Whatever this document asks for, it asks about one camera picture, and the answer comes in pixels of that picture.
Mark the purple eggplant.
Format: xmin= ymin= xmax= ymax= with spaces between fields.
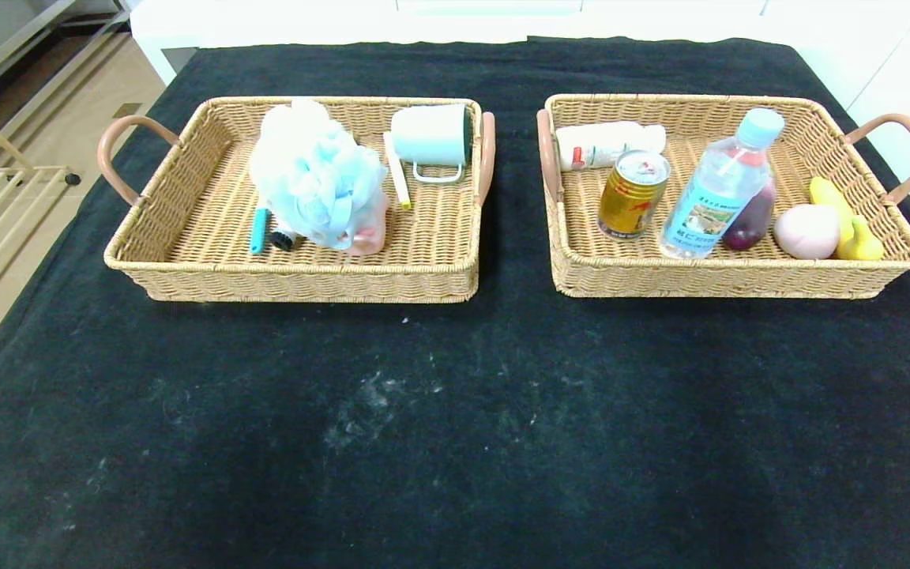
xmin=721 ymin=175 xmax=777 ymax=252

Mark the pale pink egg-shaped fruit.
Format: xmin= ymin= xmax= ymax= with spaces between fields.
xmin=773 ymin=204 xmax=841 ymax=261

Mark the light blue bath pouf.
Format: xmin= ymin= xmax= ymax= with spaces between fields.
xmin=248 ymin=98 xmax=389 ymax=252

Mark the white bottle with red label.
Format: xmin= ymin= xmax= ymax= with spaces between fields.
xmin=555 ymin=121 xmax=667 ymax=172

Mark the pink lotion bottle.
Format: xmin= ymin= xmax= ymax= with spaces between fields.
xmin=348 ymin=194 xmax=391 ymax=257

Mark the white stick with yellow tip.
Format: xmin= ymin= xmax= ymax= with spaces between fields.
xmin=383 ymin=132 xmax=412 ymax=211

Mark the black table cloth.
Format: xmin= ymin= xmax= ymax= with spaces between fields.
xmin=0 ymin=38 xmax=910 ymax=569

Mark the gold drink can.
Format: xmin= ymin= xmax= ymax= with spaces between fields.
xmin=597 ymin=149 xmax=671 ymax=240

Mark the mint green mug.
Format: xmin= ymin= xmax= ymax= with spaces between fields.
xmin=390 ymin=104 xmax=474 ymax=185

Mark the wicker basket with toiletries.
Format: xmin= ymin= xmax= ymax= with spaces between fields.
xmin=98 ymin=96 xmax=497 ymax=305

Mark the yellow banana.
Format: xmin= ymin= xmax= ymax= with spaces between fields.
xmin=809 ymin=175 xmax=885 ymax=262

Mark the clear water bottle blue cap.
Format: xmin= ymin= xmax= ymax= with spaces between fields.
xmin=659 ymin=107 xmax=786 ymax=260

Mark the wicker basket with food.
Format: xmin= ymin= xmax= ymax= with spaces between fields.
xmin=536 ymin=94 xmax=910 ymax=300

